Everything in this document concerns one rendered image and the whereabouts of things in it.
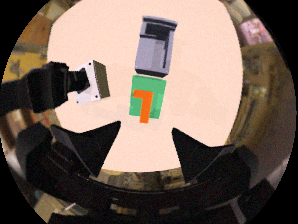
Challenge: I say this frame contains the orange l-shaped part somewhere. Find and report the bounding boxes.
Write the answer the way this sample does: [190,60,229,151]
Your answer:
[133,89,153,124]

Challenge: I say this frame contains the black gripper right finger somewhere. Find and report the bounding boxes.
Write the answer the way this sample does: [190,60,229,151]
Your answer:
[172,127,235,184]

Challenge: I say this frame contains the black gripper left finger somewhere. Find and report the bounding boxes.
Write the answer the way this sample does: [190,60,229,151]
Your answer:
[49,121,121,177]

